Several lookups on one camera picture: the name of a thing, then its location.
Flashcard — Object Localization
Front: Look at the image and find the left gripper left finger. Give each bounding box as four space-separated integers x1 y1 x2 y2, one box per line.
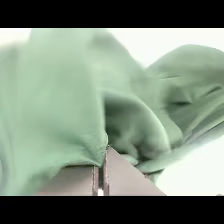
34 164 100 197

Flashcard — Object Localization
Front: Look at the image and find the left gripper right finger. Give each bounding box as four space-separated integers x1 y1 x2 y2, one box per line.
102 145 168 197

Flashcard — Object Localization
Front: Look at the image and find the green shirt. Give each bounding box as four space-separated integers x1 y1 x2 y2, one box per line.
0 28 224 197

